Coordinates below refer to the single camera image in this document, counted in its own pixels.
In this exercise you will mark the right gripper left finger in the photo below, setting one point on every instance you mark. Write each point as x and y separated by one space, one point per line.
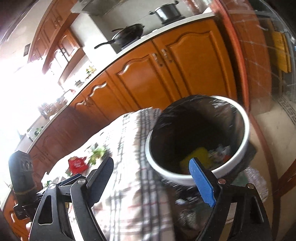
86 192

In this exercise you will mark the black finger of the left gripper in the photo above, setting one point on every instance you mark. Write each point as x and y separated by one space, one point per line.
71 182

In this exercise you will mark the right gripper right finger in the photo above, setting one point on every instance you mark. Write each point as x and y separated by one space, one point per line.
219 196

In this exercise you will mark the red snack wrapper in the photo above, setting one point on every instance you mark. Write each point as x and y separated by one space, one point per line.
77 165

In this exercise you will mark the white blue paper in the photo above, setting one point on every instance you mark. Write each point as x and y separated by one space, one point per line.
220 155

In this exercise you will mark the white round trash bin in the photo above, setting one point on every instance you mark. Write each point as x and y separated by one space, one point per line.
208 138

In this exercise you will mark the wooden lower kitchen cabinets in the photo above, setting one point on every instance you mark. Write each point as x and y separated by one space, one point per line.
190 59

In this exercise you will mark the wooden kitchen cabinets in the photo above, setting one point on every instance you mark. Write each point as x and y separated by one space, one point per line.
54 45
190 59

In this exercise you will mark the white kitchen countertop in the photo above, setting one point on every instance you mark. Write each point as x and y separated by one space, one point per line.
133 46

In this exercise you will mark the wooden upper kitchen cabinets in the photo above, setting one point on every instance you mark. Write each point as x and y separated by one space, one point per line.
54 45

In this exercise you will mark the green crumpled wrapper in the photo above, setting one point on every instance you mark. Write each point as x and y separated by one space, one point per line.
96 154

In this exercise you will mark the plaid checkered tablecloth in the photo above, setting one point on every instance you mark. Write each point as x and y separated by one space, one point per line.
134 204

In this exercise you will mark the condiment bottles on counter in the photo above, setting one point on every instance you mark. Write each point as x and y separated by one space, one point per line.
89 71

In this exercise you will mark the black wok pan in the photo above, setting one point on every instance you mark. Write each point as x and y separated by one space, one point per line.
125 36

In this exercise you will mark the grey range hood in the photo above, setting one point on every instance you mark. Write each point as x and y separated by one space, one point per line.
95 7

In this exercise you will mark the steel cooking pot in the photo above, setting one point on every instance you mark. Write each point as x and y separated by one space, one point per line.
168 13

